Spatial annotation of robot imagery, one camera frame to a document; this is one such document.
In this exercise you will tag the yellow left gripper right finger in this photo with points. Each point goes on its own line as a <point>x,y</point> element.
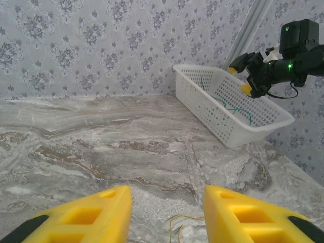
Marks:
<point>243,217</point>

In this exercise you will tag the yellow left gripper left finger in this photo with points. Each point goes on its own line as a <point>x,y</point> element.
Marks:
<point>83,217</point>

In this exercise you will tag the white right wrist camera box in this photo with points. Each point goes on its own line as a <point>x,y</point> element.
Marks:
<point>272,54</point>

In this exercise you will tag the aluminium frame post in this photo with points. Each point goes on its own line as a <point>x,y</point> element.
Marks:
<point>249,27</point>

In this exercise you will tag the white plastic basket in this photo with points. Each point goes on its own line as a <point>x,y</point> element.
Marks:
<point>227,126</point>

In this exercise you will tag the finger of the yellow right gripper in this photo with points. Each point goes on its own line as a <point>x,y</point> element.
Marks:
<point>254,87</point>
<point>246,62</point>

